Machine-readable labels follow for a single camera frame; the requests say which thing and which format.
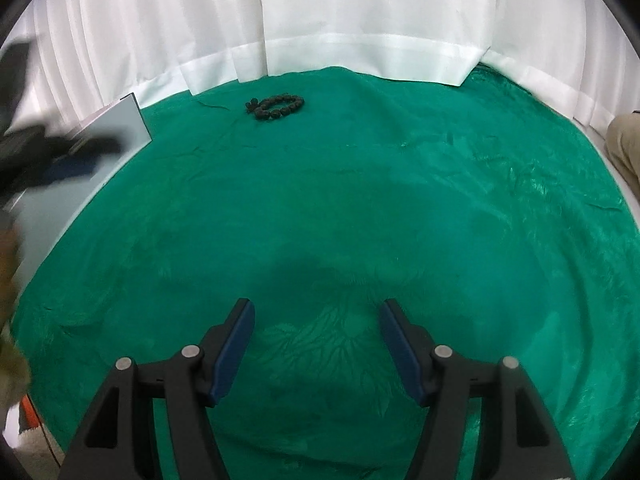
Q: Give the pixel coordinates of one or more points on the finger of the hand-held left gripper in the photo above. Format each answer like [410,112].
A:
[72,169]
[90,144]

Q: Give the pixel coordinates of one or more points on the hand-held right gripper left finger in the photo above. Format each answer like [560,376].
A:
[232,345]

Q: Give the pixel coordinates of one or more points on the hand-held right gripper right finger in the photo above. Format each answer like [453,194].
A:
[400,345]

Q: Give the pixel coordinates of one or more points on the white box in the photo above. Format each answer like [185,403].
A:
[75,215]

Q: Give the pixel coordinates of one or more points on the green velvet cloth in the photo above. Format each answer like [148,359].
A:
[350,210]

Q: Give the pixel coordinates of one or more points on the orange object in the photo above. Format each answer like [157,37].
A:
[29,412]

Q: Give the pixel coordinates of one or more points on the white curtain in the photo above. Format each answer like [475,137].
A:
[350,10]

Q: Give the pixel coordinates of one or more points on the person's khaki trouser leg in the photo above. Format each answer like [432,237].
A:
[625,145]

